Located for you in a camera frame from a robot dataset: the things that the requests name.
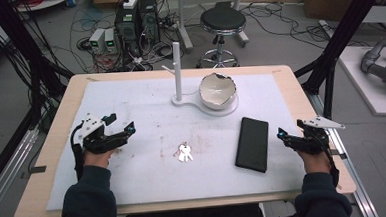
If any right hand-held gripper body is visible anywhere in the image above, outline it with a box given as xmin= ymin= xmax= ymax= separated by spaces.
xmin=292 ymin=114 xmax=348 ymax=157

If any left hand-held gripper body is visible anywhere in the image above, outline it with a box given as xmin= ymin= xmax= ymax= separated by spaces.
xmin=76 ymin=111 xmax=122 ymax=156

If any black wallet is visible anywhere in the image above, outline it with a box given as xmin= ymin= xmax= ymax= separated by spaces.
xmin=232 ymin=115 xmax=272 ymax=175

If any silver bunch of keys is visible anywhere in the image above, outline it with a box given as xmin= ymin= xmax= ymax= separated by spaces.
xmin=173 ymin=142 xmax=195 ymax=164

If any white hook stand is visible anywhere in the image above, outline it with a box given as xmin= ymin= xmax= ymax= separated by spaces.
xmin=160 ymin=38 xmax=240 ymax=121

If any white jagged-rim bowl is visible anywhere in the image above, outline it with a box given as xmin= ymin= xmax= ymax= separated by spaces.
xmin=197 ymin=71 xmax=239 ymax=111

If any person's left hand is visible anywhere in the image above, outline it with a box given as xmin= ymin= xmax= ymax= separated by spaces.
xmin=82 ymin=147 xmax=118 ymax=170

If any person's right hand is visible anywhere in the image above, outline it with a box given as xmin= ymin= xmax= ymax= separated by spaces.
xmin=296 ymin=147 xmax=333 ymax=176

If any black tape piece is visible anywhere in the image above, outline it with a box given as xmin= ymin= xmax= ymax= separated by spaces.
xmin=20 ymin=165 xmax=48 ymax=181
xmin=329 ymin=148 xmax=348 ymax=160

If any wooden table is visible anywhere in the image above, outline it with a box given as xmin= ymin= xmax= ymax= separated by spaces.
xmin=6 ymin=59 xmax=358 ymax=217

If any white table mat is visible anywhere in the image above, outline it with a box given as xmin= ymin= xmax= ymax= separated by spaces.
xmin=39 ymin=70 xmax=309 ymax=211

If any white floor platform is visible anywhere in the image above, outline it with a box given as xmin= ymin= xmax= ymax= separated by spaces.
xmin=337 ymin=43 xmax=386 ymax=120

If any grey power supply unit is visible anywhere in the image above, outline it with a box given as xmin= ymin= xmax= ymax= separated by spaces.
xmin=88 ymin=27 xmax=107 ymax=55
xmin=104 ymin=27 xmax=119 ymax=54

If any black computer tower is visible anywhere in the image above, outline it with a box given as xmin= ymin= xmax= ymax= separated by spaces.
xmin=113 ymin=2 xmax=143 ymax=58
xmin=137 ymin=0 xmax=162 ymax=45

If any white power strip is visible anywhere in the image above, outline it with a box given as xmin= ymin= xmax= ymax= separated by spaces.
xmin=319 ymin=19 xmax=336 ymax=40

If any grey metal stand leg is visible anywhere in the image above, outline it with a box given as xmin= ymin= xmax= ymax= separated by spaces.
xmin=174 ymin=0 xmax=194 ymax=53
xmin=231 ymin=0 xmax=251 ymax=49

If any white box on tower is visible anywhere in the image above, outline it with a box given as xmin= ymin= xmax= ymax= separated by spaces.
xmin=122 ymin=0 xmax=140 ymax=10

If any black round stool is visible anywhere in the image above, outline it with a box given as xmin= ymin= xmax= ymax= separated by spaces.
xmin=193 ymin=0 xmax=250 ymax=70

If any white round table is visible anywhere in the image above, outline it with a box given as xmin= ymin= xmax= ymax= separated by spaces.
xmin=14 ymin=0 xmax=74 ymax=13

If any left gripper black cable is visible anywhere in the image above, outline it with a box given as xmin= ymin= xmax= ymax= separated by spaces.
xmin=69 ymin=123 xmax=87 ymax=181

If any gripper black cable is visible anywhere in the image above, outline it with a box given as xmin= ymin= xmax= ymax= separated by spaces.
xmin=316 ymin=130 xmax=341 ymax=188
xmin=69 ymin=123 xmax=87 ymax=181

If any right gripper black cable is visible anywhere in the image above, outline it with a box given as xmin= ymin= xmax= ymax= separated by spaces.
xmin=316 ymin=130 xmax=341 ymax=188

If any aluminium rail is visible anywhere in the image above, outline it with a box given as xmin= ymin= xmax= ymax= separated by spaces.
xmin=0 ymin=128 xmax=44 ymax=217
xmin=304 ymin=88 xmax=381 ymax=217

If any tangle of floor cables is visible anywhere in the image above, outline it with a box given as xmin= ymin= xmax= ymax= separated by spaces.
xmin=69 ymin=2 xmax=180 ymax=76

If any black frame post with cables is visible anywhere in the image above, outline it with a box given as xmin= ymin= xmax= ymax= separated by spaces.
xmin=0 ymin=0 xmax=78 ymax=133

